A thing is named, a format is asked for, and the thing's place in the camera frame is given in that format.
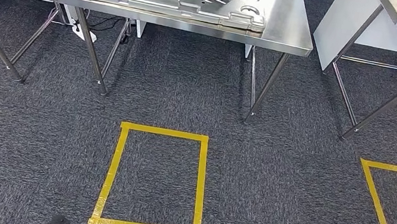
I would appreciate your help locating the stainless steel workbench table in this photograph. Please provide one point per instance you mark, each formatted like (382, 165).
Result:
(284, 21)

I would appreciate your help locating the white power strip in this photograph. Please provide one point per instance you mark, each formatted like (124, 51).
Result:
(85, 34)

